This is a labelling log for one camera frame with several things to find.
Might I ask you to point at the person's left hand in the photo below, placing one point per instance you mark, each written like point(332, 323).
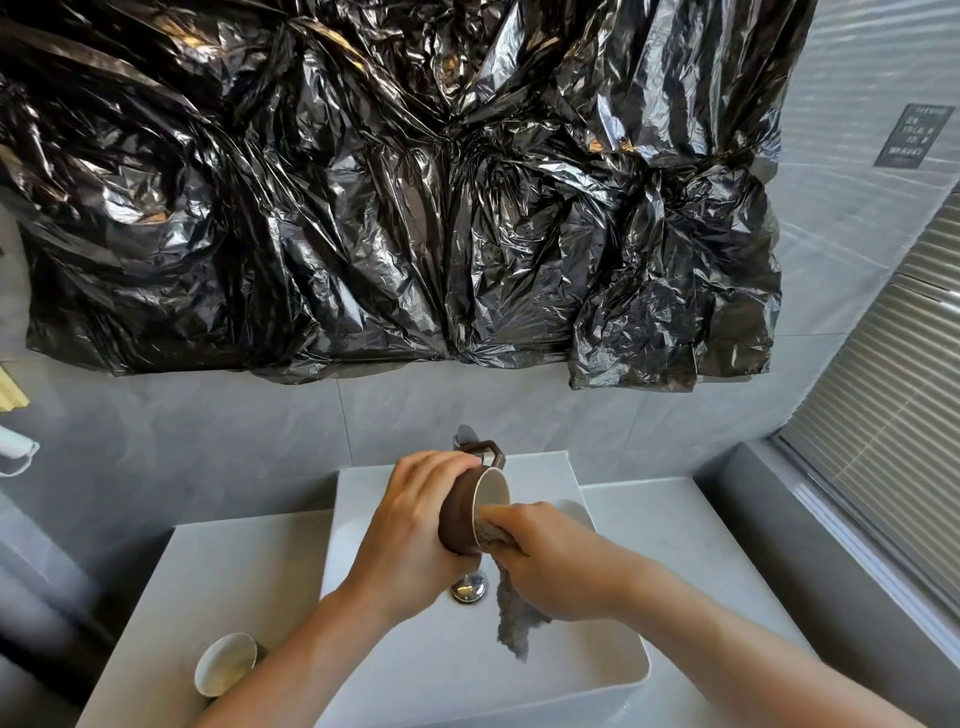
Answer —
point(401, 540)

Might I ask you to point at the person's right hand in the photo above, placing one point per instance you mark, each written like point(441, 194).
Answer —
point(562, 570)

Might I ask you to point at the person's right fingers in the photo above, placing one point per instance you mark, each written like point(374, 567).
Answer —
point(514, 521)

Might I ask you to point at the person's left thumb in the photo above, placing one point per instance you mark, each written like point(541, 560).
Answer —
point(456, 567)

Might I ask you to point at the grey cleaning cloth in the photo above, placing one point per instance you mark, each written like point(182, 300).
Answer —
point(514, 622)

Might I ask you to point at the person's right forearm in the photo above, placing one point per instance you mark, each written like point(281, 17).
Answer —
point(750, 660)

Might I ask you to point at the person's left forearm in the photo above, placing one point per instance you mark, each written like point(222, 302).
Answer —
point(300, 667)

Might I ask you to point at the chrome drain plug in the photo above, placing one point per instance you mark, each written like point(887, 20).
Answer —
point(469, 589)

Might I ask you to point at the chrome faucet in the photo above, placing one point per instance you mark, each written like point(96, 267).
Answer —
point(465, 436)

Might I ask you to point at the white square sink basin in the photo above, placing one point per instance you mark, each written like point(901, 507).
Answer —
point(420, 675)

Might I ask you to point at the small brown cup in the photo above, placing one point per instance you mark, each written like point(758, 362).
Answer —
point(223, 664)

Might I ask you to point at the black plastic sheet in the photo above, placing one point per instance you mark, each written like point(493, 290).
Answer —
point(375, 187)

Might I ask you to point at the grey window blind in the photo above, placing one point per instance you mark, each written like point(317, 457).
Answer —
point(892, 420)

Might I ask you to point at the beige wooden object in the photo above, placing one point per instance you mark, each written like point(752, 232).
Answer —
point(10, 390)

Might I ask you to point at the black wall sign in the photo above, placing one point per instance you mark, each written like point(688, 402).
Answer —
point(913, 136)

